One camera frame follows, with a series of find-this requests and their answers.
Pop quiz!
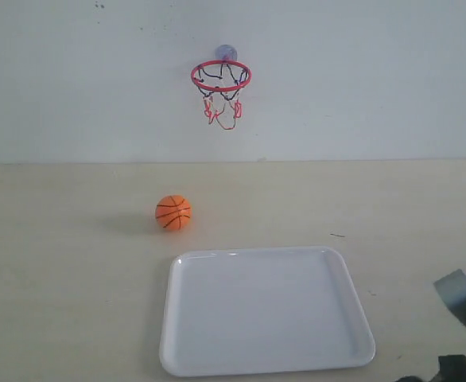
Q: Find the red mini basketball hoop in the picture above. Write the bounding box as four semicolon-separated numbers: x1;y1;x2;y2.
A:
190;60;252;131

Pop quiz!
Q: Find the clear suction cup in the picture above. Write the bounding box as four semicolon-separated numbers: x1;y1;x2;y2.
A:
215;45;238;61

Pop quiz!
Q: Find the small orange toy basketball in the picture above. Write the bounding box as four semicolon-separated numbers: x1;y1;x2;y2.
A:
154;195;192;232

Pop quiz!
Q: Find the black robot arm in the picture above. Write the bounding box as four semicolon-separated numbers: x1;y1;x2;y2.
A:
429;355;466;382

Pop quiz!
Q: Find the white plastic tray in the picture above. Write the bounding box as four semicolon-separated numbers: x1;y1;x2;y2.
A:
159;246;376;377

